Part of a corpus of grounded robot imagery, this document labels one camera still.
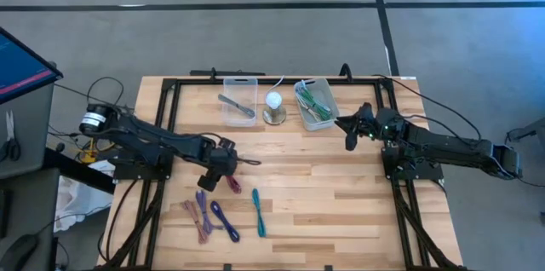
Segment white lamp cord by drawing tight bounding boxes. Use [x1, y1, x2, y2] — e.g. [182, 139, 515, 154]
[267, 75, 286, 94]

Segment white light bulb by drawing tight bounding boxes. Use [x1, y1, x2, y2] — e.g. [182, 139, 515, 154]
[264, 90, 284, 110]

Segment white cloth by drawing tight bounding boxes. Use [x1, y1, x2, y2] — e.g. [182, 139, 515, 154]
[54, 159, 117, 234]

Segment red white braided cable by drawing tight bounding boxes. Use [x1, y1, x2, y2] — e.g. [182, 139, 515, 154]
[225, 174, 243, 195]

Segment black aluminium table frame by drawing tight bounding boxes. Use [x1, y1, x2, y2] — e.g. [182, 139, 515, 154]
[95, 75, 469, 271]

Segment monitor with blue screen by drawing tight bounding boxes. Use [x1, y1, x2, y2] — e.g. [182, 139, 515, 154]
[0, 26, 65, 106]

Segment black handled scissors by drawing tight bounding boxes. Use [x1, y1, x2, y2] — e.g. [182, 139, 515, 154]
[0, 109, 22, 163]

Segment teal black braided cable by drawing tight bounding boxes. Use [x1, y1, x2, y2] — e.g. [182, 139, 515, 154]
[250, 187, 268, 239]

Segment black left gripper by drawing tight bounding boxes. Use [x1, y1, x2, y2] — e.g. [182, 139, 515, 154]
[196, 136, 240, 193]

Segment white plastic bin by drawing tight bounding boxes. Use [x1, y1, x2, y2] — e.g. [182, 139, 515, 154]
[292, 77, 341, 132]

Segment purple cable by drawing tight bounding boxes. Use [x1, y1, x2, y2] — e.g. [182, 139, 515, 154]
[194, 189, 223, 235]

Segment silver braided cable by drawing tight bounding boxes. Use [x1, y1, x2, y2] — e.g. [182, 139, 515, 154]
[217, 93, 257, 119]

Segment black computer mouse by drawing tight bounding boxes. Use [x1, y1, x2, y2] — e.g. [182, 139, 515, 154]
[0, 233, 40, 271]

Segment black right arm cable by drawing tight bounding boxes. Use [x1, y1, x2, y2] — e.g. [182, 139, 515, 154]
[370, 73, 483, 141]

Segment dark blue cable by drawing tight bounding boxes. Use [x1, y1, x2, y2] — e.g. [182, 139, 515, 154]
[209, 199, 241, 244]

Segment grey cabinet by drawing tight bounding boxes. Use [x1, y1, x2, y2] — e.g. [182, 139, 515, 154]
[0, 82, 57, 181]

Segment black hook clamp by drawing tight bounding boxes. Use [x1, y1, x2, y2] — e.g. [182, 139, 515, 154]
[339, 62, 354, 83]

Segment clear plastic bin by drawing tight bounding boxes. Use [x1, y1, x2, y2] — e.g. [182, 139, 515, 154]
[221, 76, 260, 128]

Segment pink cable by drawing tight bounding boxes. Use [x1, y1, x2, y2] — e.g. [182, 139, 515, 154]
[180, 199, 210, 245]

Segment green cable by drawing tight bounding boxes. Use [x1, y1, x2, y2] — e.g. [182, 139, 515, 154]
[300, 84, 335, 122]

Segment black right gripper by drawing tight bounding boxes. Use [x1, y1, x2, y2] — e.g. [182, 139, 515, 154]
[334, 101, 393, 153]

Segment black clamp bar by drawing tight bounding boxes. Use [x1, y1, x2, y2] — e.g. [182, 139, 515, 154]
[189, 67, 267, 78]

